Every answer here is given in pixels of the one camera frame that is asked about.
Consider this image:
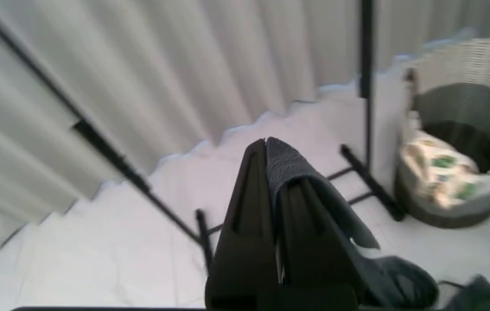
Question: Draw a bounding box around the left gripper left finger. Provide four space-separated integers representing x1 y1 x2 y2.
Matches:
204 137 282 310

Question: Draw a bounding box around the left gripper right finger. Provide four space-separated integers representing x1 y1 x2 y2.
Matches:
277 178 361 304

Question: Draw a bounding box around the dark grey shirt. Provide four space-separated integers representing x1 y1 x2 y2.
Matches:
264 136 441 308

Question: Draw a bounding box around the black clothes rack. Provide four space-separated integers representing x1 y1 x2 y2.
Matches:
0 0 406 274

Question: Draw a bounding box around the white laundry basket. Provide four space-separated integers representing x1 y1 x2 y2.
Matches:
393 37 490 230

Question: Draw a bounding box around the cream printed garment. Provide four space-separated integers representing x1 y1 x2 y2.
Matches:
399 129 481 209

